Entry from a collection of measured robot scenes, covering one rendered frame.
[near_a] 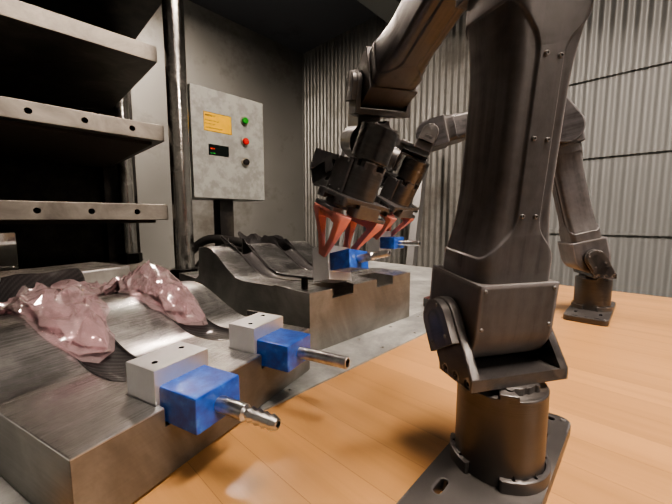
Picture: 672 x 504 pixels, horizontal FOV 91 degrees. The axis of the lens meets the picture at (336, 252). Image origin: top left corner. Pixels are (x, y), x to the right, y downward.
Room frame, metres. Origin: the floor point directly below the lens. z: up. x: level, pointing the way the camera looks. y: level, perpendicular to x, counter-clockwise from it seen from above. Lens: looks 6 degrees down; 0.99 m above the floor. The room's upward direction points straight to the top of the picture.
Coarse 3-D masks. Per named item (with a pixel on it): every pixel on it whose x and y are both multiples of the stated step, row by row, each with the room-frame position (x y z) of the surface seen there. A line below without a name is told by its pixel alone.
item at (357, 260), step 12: (336, 252) 0.49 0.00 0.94; (348, 252) 0.47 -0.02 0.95; (360, 252) 0.49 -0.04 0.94; (372, 252) 0.47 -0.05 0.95; (384, 252) 0.44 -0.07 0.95; (324, 264) 0.50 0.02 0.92; (336, 264) 0.48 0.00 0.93; (348, 264) 0.47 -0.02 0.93; (360, 264) 0.48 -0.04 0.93; (324, 276) 0.49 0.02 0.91; (336, 276) 0.50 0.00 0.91; (348, 276) 0.51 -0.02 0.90
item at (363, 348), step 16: (416, 272) 1.17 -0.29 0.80; (416, 288) 0.90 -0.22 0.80; (416, 304) 0.73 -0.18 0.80; (400, 320) 0.61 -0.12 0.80; (416, 320) 0.61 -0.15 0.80; (368, 336) 0.53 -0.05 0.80; (384, 336) 0.53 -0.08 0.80; (400, 336) 0.53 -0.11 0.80; (416, 336) 0.53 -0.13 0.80; (336, 352) 0.46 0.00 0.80; (352, 352) 0.46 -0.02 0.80; (368, 352) 0.46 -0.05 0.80; (384, 352) 0.46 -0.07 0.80; (320, 368) 0.41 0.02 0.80; (336, 368) 0.41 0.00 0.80; (352, 368) 0.41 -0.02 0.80; (304, 384) 0.37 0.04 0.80; (272, 400) 0.33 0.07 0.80; (0, 480) 0.23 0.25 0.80; (0, 496) 0.21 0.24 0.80; (16, 496) 0.21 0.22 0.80
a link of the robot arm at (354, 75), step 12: (360, 72) 0.45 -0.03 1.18; (348, 84) 0.47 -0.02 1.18; (360, 84) 0.45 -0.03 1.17; (348, 96) 0.47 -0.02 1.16; (360, 96) 0.45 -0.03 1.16; (360, 108) 0.46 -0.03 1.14; (408, 108) 0.47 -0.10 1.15; (348, 120) 0.57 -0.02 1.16; (360, 120) 0.52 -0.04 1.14; (372, 120) 0.53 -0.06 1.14; (348, 132) 0.54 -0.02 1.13; (348, 144) 0.53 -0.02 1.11
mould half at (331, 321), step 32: (224, 256) 0.66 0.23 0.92; (224, 288) 0.64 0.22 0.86; (256, 288) 0.55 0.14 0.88; (288, 288) 0.49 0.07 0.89; (320, 288) 0.48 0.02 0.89; (384, 288) 0.58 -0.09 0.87; (288, 320) 0.49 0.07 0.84; (320, 320) 0.47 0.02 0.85; (352, 320) 0.52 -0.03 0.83; (384, 320) 0.58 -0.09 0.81
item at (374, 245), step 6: (384, 234) 0.80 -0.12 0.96; (390, 234) 0.82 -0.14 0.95; (372, 240) 0.80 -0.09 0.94; (378, 240) 0.79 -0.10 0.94; (384, 240) 0.78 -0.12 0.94; (390, 240) 0.77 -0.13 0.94; (396, 240) 0.77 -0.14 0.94; (402, 240) 0.77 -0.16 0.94; (372, 246) 0.80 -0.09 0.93; (378, 246) 0.79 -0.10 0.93; (384, 246) 0.78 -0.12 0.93; (390, 246) 0.77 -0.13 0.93; (396, 246) 0.77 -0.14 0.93; (402, 246) 0.79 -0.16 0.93
